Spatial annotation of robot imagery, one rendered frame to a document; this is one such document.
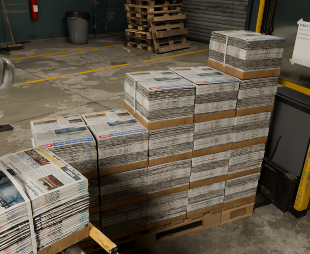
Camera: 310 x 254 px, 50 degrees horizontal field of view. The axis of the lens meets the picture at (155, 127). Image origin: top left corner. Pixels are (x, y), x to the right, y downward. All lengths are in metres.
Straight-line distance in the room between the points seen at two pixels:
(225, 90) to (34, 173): 1.24
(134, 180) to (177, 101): 0.51
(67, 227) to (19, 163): 0.25
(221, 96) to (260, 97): 0.30
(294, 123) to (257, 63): 0.80
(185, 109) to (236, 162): 0.60
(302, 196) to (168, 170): 1.06
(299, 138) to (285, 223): 0.63
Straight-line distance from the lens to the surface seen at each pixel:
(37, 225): 1.02
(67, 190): 1.01
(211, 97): 1.93
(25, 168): 1.11
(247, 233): 2.49
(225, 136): 2.10
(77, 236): 1.14
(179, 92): 1.80
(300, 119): 2.67
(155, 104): 1.76
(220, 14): 9.30
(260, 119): 2.24
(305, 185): 2.56
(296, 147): 2.74
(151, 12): 8.02
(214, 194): 2.29
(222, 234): 2.44
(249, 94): 2.09
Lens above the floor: 1.58
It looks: 24 degrees down
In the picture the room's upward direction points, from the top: 2 degrees clockwise
